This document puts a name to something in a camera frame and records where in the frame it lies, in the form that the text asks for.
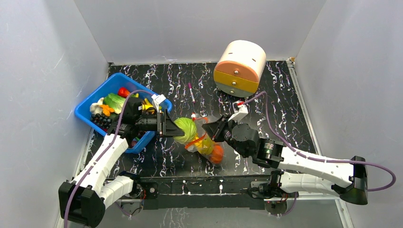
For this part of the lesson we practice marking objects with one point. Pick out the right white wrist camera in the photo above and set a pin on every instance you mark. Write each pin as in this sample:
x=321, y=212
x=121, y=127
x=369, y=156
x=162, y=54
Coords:
x=240, y=111

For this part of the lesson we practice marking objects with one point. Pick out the yellow banana bunch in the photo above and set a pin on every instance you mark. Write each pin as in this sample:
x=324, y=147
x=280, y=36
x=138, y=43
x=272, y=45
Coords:
x=204, y=145

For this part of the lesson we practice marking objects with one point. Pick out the green leafy vegetable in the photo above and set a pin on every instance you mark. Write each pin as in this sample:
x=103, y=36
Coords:
x=114, y=101

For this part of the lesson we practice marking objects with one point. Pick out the round pastel drawer cabinet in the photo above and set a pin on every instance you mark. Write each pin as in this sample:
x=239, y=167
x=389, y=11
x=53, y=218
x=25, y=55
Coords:
x=239, y=70

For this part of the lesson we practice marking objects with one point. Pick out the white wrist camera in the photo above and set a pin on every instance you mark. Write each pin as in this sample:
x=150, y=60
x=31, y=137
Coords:
x=157, y=100
x=240, y=111

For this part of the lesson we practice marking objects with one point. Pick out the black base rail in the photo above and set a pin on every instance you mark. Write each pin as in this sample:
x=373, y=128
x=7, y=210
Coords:
x=253, y=192

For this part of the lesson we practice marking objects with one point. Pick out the green cabbage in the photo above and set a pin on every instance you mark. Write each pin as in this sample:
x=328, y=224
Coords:
x=188, y=127

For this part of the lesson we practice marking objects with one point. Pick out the pink marker pen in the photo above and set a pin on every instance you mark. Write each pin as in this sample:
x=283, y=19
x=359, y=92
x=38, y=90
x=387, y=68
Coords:
x=191, y=92

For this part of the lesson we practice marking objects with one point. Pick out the single yellow banana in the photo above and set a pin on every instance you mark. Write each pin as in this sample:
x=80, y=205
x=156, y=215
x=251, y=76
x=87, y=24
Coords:
x=148, y=107

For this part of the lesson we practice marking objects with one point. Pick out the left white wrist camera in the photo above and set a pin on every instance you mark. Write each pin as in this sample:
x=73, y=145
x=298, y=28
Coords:
x=157, y=100

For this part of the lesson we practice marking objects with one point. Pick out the dark purple grapes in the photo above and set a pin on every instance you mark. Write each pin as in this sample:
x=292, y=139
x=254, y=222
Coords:
x=101, y=120

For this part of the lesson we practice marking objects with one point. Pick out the white garlic bulb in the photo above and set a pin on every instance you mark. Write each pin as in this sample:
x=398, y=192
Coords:
x=95, y=108

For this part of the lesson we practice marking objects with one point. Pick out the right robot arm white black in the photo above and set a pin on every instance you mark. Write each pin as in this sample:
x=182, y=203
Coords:
x=294, y=171

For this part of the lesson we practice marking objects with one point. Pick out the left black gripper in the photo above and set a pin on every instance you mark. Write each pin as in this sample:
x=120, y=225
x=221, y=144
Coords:
x=167, y=128

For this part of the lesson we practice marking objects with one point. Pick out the orange carrot piece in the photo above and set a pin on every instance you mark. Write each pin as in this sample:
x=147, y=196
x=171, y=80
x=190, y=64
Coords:
x=106, y=110

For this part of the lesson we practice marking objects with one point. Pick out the blue plastic bin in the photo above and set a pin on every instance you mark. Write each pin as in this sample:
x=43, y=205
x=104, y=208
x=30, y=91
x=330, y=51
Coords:
x=112, y=85

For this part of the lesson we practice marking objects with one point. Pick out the clear zip top bag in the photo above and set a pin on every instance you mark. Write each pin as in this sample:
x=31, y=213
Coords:
x=199, y=121

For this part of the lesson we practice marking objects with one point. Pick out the red bell pepper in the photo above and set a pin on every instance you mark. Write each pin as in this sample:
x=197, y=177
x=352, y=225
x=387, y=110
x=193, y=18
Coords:
x=123, y=92

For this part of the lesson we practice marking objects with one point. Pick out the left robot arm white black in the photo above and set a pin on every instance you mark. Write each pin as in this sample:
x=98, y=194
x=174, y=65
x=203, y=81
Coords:
x=85, y=199

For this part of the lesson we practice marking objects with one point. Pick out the orange tangerine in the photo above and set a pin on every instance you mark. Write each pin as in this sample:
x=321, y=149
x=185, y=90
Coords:
x=217, y=154

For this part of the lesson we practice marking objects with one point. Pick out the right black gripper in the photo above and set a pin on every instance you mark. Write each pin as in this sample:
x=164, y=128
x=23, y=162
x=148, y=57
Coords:
x=221, y=130

